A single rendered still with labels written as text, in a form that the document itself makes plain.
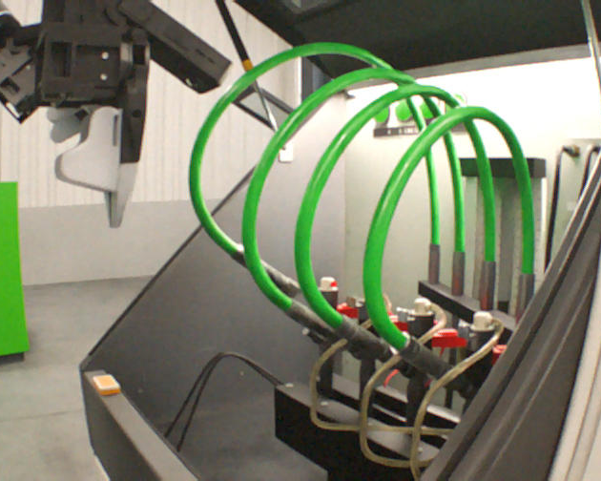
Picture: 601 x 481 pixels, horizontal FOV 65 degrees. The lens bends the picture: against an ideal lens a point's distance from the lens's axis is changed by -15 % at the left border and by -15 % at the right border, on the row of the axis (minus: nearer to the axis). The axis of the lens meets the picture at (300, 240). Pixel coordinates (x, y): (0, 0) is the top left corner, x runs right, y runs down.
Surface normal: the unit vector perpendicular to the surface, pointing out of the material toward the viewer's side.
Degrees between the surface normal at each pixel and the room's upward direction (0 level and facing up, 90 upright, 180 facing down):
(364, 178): 90
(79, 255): 90
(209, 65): 88
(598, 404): 76
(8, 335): 90
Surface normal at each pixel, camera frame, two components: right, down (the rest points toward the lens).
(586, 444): -0.80, -0.18
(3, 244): 0.66, 0.08
